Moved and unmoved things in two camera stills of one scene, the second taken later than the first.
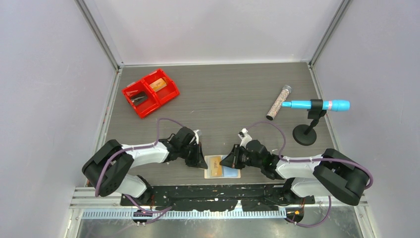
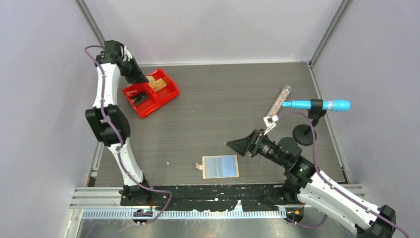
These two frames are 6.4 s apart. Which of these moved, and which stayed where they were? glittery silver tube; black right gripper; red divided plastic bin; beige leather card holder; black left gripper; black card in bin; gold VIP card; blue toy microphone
Moved: black right gripper; gold VIP card; black left gripper
Stayed: glittery silver tube; blue toy microphone; black card in bin; red divided plastic bin; beige leather card holder
